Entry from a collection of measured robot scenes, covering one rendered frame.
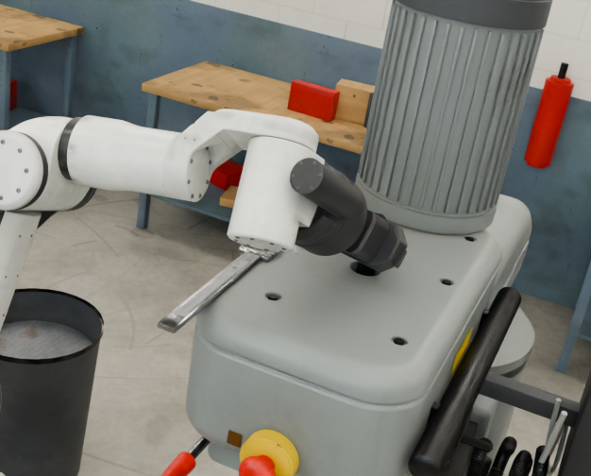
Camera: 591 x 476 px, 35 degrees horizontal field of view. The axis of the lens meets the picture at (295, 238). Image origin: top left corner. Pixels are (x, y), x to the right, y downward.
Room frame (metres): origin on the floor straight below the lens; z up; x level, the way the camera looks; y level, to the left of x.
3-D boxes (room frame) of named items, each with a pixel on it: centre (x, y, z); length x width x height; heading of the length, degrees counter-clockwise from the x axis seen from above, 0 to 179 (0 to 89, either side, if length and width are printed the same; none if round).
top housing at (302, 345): (1.01, -0.09, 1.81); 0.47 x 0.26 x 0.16; 161
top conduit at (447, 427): (0.98, -0.24, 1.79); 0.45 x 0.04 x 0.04; 161
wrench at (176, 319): (0.89, 0.07, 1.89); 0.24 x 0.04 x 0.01; 161
